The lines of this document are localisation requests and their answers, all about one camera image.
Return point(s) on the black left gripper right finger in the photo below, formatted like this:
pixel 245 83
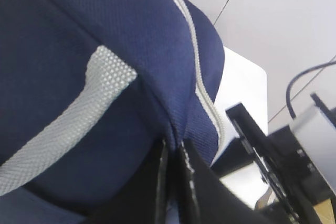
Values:
pixel 202 198

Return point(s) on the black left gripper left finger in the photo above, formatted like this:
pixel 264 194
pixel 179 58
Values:
pixel 143 198

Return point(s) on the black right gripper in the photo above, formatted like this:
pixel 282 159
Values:
pixel 284 165

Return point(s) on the navy blue lunch bag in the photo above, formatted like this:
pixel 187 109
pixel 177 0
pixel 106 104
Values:
pixel 87 87

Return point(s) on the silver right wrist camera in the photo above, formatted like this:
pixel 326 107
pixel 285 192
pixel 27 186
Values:
pixel 314 129

